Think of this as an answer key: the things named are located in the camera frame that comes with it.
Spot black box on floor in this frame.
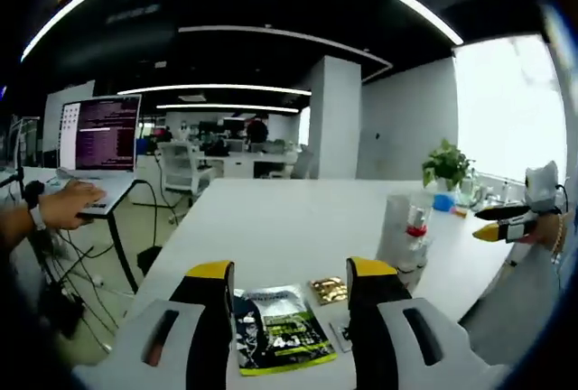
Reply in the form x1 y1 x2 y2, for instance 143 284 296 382
38 285 87 337

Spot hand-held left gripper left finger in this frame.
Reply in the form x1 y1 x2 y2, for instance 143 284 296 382
70 260 237 390

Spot white skincare tube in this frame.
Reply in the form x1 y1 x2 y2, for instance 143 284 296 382
377 194 412 269

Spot white office chair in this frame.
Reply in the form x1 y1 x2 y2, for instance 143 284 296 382
157 141 213 195

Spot white office desk row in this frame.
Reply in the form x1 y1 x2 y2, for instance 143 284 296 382
202 150 302 179

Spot green black skincare packet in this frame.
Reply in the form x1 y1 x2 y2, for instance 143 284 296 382
232 283 338 377

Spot small white sample sachet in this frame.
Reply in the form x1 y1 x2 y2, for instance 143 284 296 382
328 320 356 354

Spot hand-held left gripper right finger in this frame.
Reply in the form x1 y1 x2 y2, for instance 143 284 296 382
345 256 505 390

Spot potted green plant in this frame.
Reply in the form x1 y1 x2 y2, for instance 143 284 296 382
422 137 475 192

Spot person's right hand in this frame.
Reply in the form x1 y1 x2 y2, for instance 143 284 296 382
518 211 565 251

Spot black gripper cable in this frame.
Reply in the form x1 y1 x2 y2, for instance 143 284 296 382
555 180 573 218

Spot open laptop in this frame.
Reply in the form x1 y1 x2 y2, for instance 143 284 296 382
53 94 144 219

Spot blue pack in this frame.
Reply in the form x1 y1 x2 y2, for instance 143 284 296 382
432 193 456 213

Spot clear glass vase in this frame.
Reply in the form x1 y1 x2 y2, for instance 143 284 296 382
458 177 482 205

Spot white standing desk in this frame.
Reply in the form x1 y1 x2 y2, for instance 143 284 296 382
0 166 148 294

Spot gold chain bracelet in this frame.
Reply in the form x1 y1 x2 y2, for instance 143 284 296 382
551 213 568 255

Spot gold skincare sachet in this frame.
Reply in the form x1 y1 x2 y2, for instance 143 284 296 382
308 275 349 308

